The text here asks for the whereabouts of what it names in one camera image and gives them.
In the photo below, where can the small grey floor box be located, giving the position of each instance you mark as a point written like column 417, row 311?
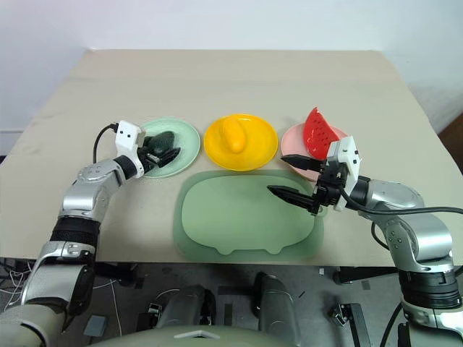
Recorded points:
column 96, row 325

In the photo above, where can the red toy watermelon slice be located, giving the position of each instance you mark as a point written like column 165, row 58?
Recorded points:
column 318, row 135

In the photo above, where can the dark green toy vegetable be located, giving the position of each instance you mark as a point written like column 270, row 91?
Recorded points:
column 162, row 140

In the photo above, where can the yellow toy mango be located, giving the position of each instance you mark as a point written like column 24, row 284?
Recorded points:
column 234, row 135

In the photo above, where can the yellow plate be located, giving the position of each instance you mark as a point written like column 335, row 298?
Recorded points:
column 260, row 144

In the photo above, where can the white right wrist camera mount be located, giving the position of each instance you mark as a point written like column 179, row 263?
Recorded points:
column 345, row 152

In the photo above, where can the black floor stand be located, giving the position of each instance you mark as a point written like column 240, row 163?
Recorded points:
column 351, row 321

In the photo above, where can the pink plate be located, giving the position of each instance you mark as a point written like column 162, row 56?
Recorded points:
column 294, row 142

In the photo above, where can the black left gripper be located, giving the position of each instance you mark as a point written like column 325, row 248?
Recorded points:
column 149, row 158

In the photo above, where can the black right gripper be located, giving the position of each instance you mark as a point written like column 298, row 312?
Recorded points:
column 331, row 184

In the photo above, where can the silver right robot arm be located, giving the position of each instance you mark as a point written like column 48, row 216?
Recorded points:
column 398, row 195

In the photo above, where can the light green plate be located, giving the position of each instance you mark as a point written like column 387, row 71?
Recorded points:
column 190, row 144

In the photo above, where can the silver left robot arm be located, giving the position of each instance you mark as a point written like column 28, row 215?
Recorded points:
column 90, row 174

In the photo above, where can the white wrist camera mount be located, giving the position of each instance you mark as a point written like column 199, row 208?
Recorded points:
column 345, row 152
column 126, row 135

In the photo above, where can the green plastic tray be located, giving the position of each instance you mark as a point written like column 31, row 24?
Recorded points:
column 235, row 213

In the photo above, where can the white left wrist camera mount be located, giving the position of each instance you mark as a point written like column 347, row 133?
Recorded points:
column 126, row 135

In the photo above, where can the dark grey rounded robot leg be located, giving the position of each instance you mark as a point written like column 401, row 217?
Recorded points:
column 276, row 307
column 184, row 305

